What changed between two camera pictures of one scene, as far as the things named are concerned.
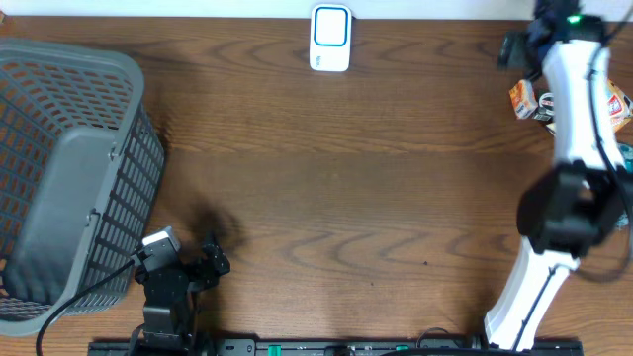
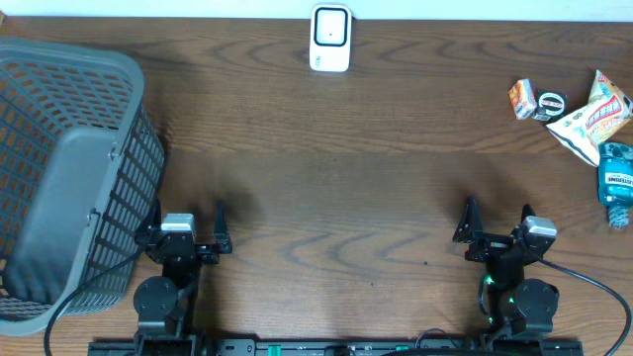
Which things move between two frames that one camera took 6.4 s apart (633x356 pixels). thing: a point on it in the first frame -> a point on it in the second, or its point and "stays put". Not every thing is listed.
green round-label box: [546, 105] stays put
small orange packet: [523, 97] stays put
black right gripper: [513, 47] -> [491, 244]
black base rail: [337, 347] stays put
